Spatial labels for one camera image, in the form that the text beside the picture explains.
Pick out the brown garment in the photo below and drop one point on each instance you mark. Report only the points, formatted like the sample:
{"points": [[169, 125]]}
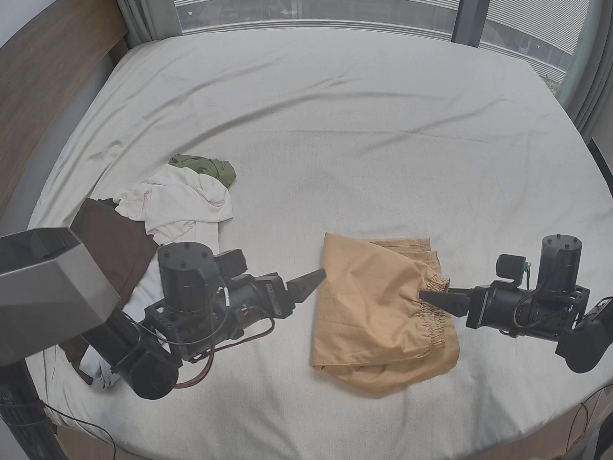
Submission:
{"points": [[119, 242]]}

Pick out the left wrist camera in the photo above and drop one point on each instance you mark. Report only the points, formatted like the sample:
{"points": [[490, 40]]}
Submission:
{"points": [[232, 262]]}

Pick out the grey-green curtain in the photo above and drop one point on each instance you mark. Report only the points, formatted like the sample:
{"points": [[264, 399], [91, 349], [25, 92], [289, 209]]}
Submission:
{"points": [[591, 65], [139, 3]]}

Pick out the pale grey garment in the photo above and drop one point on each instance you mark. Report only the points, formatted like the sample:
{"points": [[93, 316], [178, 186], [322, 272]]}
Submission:
{"points": [[96, 367]]}

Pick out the bed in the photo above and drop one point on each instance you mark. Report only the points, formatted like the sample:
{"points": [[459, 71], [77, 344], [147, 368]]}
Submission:
{"points": [[335, 137]]}

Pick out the cream garment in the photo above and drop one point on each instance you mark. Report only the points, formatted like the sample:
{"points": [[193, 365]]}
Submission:
{"points": [[182, 194]]}

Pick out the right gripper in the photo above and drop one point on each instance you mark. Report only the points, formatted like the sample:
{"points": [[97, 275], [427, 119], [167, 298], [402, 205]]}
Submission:
{"points": [[500, 304]]}

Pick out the green garment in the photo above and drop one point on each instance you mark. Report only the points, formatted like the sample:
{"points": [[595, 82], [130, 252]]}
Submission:
{"points": [[206, 166]]}

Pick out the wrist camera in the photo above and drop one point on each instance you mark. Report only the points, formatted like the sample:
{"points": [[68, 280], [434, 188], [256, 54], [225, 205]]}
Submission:
{"points": [[510, 266], [232, 262]]}

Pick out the tan shorts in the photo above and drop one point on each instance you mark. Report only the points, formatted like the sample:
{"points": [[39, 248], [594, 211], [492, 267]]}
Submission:
{"points": [[373, 304]]}

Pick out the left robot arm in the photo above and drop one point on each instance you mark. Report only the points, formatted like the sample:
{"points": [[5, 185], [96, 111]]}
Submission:
{"points": [[48, 295]]}

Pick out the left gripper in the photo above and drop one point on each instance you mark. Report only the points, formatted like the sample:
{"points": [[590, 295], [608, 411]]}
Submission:
{"points": [[258, 300]]}

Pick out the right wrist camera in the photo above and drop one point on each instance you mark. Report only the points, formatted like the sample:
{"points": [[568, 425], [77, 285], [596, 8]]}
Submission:
{"points": [[510, 266]]}

